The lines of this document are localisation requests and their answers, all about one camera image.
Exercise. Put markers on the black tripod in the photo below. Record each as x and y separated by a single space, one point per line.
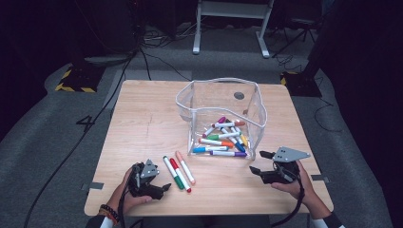
297 34

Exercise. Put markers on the clear plastic zipper bag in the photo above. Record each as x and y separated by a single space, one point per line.
218 95

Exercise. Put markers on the black marker pen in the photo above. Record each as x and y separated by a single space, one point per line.
227 120

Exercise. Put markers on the grey tape strip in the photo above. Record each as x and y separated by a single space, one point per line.
95 186
320 178

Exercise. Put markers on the person's left hand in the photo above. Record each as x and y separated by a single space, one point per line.
123 199

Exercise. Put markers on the magenta marker pen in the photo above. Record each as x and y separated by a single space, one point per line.
221 119

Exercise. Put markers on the dark blue marker pen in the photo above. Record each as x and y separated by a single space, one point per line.
239 147

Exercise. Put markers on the white desk frame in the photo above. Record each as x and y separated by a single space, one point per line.
234 9

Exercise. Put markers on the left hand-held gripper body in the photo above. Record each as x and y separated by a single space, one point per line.
143 183

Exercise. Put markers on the red marker pen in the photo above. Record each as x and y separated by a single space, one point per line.
174 163

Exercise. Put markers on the light blue marker pen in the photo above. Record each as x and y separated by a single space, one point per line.
199 149

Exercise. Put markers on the pink marker pen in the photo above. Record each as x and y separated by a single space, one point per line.
179 155

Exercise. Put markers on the dark green marker pen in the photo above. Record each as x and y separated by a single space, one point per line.
179 183

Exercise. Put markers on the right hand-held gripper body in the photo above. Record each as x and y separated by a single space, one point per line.
283 175

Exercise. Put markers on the person's right hand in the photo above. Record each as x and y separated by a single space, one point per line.
302 186

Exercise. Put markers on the round grey table grommet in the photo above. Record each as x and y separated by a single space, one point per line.
239 95

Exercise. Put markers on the light green marker pen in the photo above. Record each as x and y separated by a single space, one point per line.
213 137

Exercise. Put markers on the orange marker pen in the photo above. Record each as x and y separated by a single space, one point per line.
227 144

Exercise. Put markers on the red-brown marker pen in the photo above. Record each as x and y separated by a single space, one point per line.
239 123

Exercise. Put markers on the yellow marker pen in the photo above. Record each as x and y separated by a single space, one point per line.
244 141

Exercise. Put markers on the black yellow striped stand base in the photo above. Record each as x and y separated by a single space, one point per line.
79 82

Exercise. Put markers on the purple marker pen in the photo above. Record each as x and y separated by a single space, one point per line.
240 154

